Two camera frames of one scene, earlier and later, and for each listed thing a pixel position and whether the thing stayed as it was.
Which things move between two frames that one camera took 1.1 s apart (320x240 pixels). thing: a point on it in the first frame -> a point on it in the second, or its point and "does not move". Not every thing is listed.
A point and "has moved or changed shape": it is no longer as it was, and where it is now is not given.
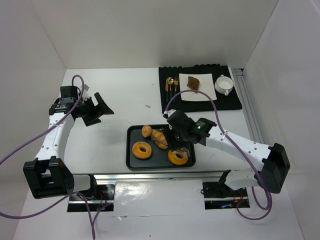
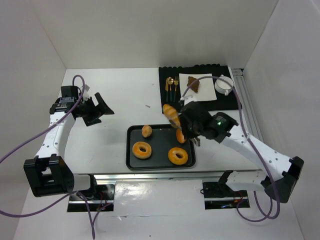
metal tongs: x=184 y=150 has moved or changed shape
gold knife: x=167 y=83 does not move
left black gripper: x=91 y=111 does not move
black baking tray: x=158 y=159 does not move
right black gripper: x=173 y=136 -> x=186 y=122
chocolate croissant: x=193 y=83 does not move
